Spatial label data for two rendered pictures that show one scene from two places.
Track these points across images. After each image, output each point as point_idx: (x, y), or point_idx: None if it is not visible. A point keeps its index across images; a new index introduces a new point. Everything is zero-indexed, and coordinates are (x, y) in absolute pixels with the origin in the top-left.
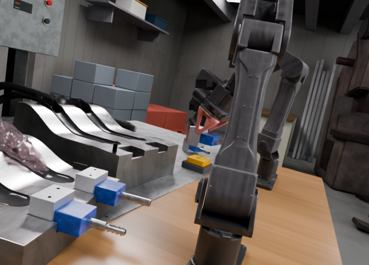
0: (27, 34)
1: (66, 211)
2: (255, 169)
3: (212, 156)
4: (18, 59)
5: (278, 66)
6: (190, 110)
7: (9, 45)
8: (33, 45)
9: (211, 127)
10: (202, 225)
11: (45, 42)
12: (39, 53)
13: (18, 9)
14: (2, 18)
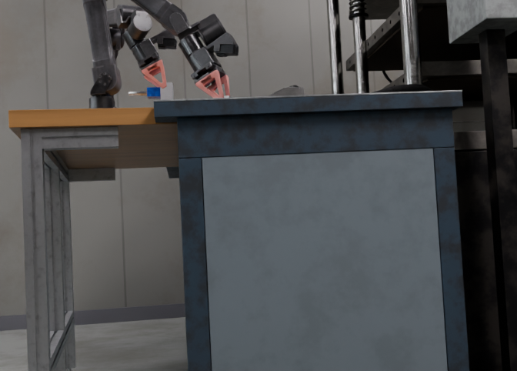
0: (462, 11)
1: None
2: None
3: None
4: (481, 46)
5: None
6: (232, 55)
7: (455, 38)
8: (467, 21)
9: (151, 81)
10: None
11: (474, 7)
12: (472, 27)
13: None
14: (448, 9)
